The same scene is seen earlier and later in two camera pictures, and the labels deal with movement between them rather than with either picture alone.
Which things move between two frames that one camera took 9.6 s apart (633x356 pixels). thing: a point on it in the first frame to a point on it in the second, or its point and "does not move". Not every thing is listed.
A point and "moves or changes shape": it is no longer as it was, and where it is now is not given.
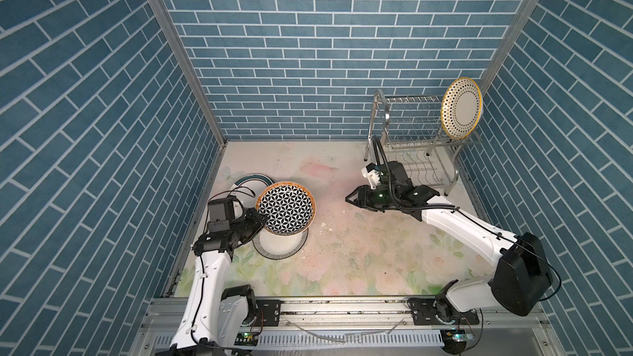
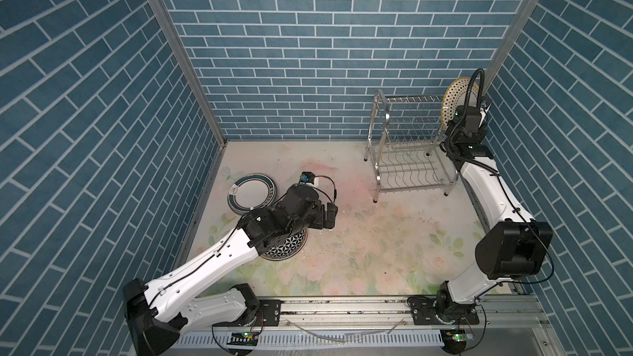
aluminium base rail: (372, 327) does not move
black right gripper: (362, 199) to (478, 138)
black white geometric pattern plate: (289, 206) moves or changes shape
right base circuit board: (455, 339) does not move
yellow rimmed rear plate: (461, 107) does not move
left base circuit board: (246, 339) does not move
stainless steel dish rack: (411, 128) does not move
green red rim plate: (246, 189) does not move
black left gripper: (257, 222) to (320, 222)
